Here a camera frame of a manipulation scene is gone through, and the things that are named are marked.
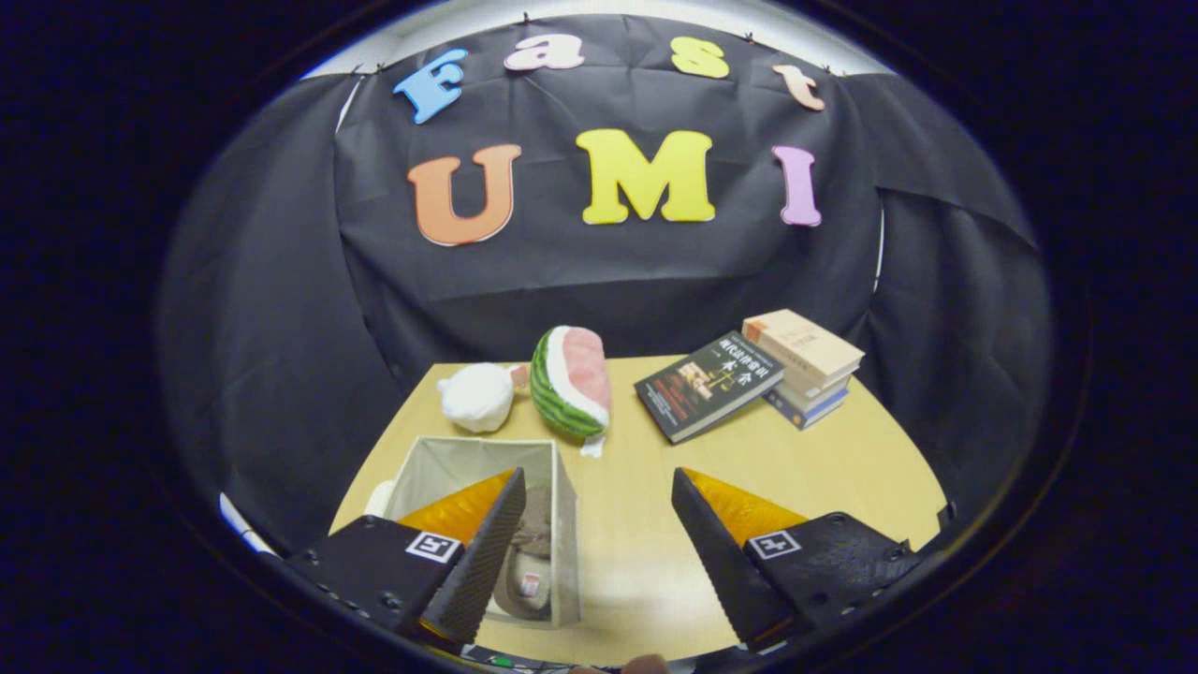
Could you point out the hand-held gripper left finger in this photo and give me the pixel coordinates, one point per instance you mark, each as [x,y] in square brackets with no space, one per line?
[477,566]

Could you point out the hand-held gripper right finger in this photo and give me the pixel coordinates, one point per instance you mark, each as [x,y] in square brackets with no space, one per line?
[716,571]

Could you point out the brown slipper shoe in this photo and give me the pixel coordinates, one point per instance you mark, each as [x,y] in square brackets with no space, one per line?
[535,524]

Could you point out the grey fabric storage box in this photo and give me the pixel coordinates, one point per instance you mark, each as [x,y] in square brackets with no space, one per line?
[468,463]

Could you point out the white plush toy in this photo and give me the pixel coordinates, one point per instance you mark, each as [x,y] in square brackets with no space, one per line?
[477,398]

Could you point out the blue-edged book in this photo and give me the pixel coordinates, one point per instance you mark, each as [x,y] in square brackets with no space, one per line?
[814,415]

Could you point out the black paperback book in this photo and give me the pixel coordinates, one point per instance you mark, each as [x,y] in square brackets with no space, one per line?
[702,384]

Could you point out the watermelon slice plush toy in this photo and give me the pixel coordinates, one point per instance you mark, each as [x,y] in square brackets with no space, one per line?
[562,393]

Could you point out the beige book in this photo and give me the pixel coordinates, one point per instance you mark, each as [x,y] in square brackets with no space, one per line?
[805,342]

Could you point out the black backdrop cloth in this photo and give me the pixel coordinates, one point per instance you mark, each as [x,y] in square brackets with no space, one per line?
[599,271]

